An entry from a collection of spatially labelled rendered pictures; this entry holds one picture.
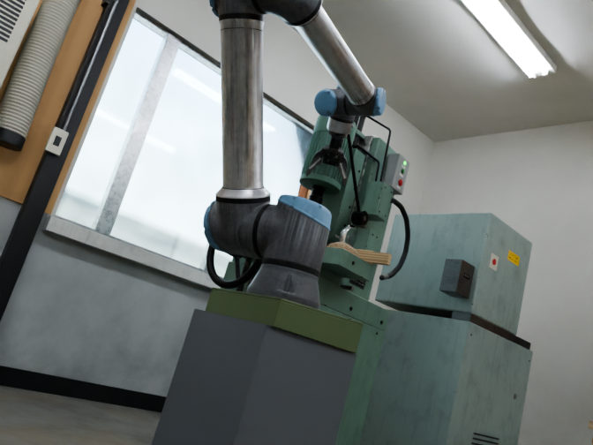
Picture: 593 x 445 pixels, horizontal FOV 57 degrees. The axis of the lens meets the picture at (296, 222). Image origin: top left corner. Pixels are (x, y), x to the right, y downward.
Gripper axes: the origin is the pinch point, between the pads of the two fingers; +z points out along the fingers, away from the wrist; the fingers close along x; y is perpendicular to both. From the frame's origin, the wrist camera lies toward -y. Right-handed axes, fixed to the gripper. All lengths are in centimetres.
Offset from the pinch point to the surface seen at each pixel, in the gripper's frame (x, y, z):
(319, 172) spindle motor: -3.5, -11.6, 0.8
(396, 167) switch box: 28.3, -37.0, -3.4
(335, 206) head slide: 6.7, -16.5, 14.4
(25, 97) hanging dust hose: -147, -39, 10
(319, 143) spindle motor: -6.8, -19.8, -8.9
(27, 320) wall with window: -127, -17, 116
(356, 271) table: 19.6, 24.3, 22.1
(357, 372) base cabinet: 32, 17, 68
